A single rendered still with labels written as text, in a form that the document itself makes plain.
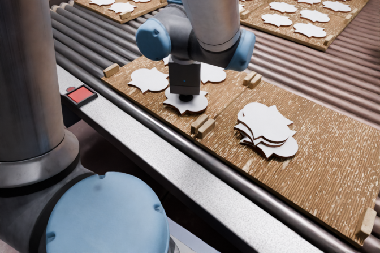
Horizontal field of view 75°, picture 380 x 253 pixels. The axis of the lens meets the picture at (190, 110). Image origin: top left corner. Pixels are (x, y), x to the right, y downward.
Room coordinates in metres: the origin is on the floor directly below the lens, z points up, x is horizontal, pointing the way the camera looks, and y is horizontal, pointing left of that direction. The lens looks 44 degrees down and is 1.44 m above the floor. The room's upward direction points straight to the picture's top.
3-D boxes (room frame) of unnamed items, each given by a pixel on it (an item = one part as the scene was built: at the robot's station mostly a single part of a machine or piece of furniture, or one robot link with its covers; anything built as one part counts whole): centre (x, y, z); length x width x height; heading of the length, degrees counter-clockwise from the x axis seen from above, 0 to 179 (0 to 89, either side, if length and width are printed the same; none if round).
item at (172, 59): (0.59, 0.01, 1.05); 0.12 x 0.09 x 0.16; 175
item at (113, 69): (0.71, 0.27, 0.95); 0.06 x 0.02 x 0.03; 140
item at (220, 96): (0.69, 0.04, 0.93); 0.41 x 0.35 x 0.02; 50
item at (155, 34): (0.46, 0.04, 1.21); 0.11 x 0.11 x 0.08; 65
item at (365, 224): (0.20, -0.34, 0.95); 0.06 x 0.02 x 0.03; 140
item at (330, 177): (0.42, -0.28, 0.93); 0.41 x 0.35 x 0.02; 50
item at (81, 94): (0.61, 0.35, 0.92); 0.06 x 0.06 x 0.01; 50
